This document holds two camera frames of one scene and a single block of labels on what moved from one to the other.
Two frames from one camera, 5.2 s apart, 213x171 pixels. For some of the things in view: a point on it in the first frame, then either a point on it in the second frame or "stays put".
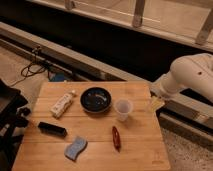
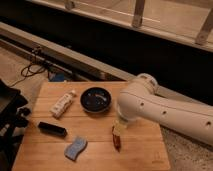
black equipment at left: (14, 119) stays put
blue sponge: (74, 149) stays put
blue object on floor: (57, 76) stays put
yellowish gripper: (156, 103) to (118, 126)
